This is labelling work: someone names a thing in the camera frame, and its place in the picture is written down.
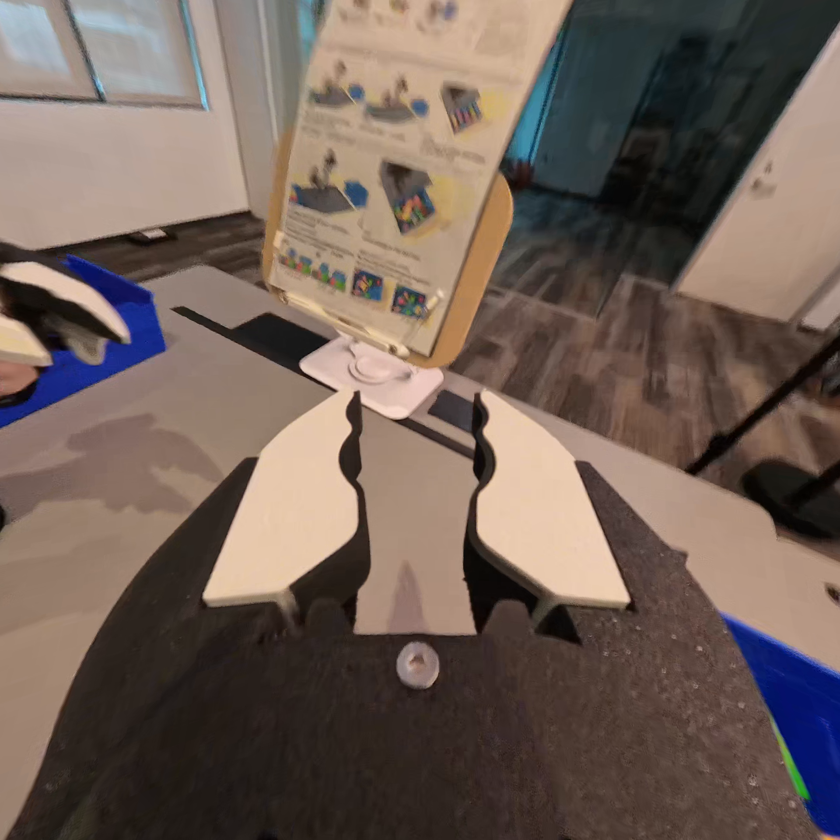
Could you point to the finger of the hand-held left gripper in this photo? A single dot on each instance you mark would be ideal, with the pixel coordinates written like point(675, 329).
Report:
point(19, 344)
point(59, 292)

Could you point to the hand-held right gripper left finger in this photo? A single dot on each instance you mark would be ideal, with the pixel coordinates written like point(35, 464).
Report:
point(289, 518)

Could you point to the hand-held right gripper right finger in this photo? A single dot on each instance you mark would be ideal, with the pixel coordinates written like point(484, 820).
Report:
point(544, 518)

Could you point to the blue plastic bin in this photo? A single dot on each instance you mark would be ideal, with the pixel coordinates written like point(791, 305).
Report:
point(800, 689)
point(98, 374)

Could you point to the dark metal desk plate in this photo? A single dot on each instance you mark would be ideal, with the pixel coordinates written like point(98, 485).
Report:
point(453, 410)

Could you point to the grey desk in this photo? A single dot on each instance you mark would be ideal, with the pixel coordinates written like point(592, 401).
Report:
point(164, 407)

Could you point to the person's left hand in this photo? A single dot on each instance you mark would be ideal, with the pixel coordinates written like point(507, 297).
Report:
point(16, 380)

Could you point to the small black floor device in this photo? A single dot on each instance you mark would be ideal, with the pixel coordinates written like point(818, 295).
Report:
point(152, 235)

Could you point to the white stand base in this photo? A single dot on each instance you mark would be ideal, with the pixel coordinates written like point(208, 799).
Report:
point(407, 394)

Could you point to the white framed window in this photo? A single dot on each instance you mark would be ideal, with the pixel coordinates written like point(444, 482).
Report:
point(98, 46)

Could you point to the black stand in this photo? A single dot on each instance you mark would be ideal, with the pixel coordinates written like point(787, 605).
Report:
point(794, 492)

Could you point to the white door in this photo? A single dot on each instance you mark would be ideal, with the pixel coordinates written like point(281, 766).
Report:
point(774, 229)

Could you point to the printed instruction sheet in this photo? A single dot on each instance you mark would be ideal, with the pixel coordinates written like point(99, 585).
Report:
point(407, 164)

